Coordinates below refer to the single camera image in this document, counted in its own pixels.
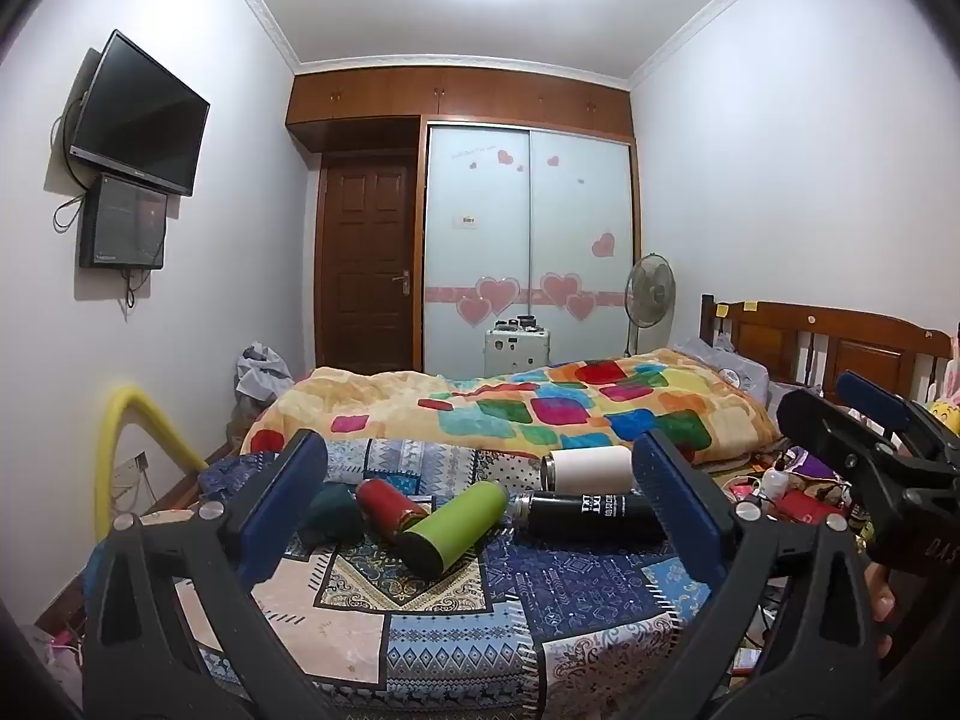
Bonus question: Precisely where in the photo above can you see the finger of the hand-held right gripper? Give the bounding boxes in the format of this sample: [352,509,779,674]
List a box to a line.
[835,370,960,475]
[775,388,905,497]

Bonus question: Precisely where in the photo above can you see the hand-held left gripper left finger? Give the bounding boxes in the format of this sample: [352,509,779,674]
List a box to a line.
[82,429,340,720]

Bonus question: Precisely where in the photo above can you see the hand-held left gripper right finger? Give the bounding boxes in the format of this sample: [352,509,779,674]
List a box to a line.
[633,430,883,720]

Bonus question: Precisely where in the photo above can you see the person's right hand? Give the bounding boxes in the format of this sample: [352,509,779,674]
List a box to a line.
[862,561,898,662]

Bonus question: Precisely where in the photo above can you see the dark green cap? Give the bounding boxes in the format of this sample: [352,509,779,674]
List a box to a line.
[304,483,363,545]

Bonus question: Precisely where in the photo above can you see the wooden bed headboard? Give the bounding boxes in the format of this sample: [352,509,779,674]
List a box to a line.
[698,294,955,410]

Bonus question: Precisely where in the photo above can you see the black bottle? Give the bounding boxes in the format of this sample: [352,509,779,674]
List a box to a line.
[511,490,668,542]

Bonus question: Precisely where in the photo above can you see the red packet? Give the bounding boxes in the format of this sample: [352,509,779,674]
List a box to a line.
[780,493,841,527]

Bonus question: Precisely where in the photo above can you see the grey pillow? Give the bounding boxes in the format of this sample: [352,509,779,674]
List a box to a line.
[673,337,773,402]

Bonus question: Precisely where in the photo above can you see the red bottle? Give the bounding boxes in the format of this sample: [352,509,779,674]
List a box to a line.
[355,478,430,544]

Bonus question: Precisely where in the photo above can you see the white power strip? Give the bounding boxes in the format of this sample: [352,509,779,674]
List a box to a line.
[111,452,149,500]

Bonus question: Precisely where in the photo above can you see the green bottle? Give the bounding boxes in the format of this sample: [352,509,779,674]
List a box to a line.
[397,480,510,575]

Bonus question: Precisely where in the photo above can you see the colourful checked quilt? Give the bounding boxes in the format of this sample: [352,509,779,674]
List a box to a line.
[240,349,782,467]

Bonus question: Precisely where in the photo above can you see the yellow foam tube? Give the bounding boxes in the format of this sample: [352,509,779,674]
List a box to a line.
[94,383,212,542]

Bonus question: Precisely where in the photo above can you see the patterned blue bed sheet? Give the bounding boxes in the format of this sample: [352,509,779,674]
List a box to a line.
[82,435,755,720]

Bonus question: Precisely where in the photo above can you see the standing electric fan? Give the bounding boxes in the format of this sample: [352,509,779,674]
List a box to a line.
[623,251,678,359]

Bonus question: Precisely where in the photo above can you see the white box appliance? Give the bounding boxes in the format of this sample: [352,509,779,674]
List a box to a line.
[483,313,554,377]

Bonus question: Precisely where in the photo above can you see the brown wooden door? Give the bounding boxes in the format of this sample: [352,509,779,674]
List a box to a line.
[314,153,419,376]

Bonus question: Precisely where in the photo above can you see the wooden wardrobe with heart stickers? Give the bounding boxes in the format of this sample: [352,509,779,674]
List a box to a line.
[285,65,644,382]

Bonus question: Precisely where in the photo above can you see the small black wall monitor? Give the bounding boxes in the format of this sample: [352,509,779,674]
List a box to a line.
[78,172,170,272]

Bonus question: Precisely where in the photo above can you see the wall-mounted black television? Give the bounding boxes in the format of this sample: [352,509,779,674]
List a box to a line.
[69,29,212,198]

